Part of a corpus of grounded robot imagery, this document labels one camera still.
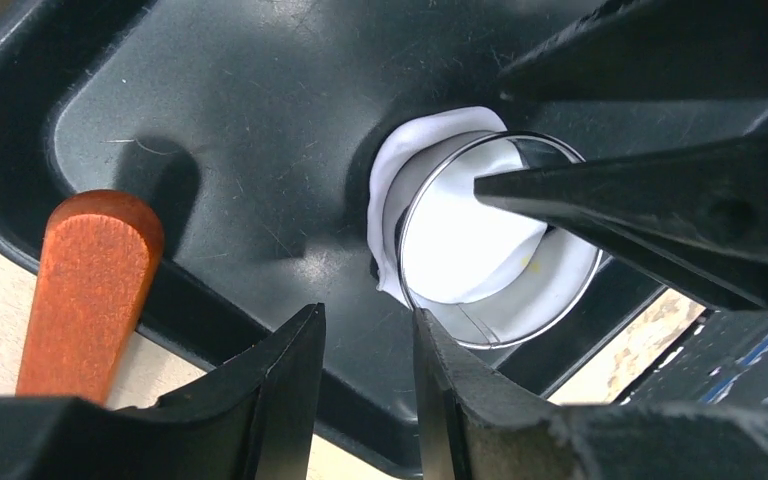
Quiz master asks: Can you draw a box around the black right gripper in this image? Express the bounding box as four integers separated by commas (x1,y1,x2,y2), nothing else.
475,1,768,311

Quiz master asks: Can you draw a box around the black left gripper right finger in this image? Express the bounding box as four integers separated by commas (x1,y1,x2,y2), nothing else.
413,309,768,479

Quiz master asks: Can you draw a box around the white dough ball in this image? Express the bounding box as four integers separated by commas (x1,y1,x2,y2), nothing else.
367,106,603,350

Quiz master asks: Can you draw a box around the black baking tray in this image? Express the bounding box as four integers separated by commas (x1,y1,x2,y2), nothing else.
0,0,768,478

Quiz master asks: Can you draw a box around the round metal cutter ring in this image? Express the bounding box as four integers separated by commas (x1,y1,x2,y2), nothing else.
394,129,605,351

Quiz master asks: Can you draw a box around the metal scraper orange handle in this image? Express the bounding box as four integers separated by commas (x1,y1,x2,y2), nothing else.
15,190,165,405

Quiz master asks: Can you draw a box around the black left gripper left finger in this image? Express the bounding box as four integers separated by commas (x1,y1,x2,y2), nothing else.
0,304,326,479

